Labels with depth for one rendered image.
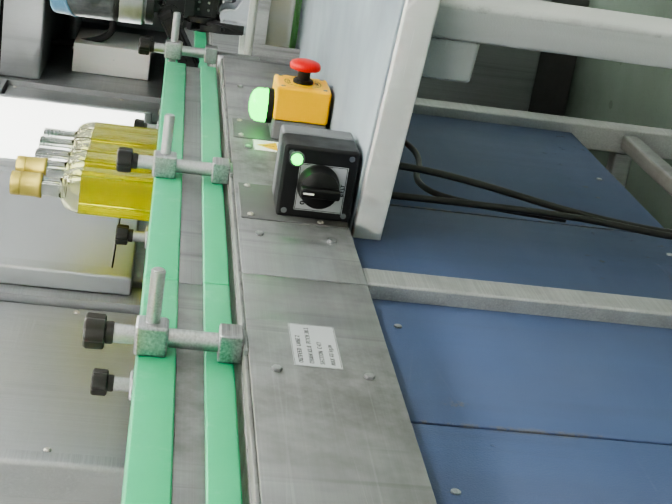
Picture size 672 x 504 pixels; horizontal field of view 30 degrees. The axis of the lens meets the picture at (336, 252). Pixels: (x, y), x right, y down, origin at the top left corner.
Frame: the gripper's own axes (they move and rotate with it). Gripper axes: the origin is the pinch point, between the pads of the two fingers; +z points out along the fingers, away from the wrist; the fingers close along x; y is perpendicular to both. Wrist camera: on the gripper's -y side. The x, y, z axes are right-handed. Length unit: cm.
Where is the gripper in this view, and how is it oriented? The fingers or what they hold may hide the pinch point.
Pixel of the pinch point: (265, 29)
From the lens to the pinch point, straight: 214.2
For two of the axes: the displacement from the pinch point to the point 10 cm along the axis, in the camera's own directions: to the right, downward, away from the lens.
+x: -0.9, -4.0, 9.1
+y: 1.5, -9.1, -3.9
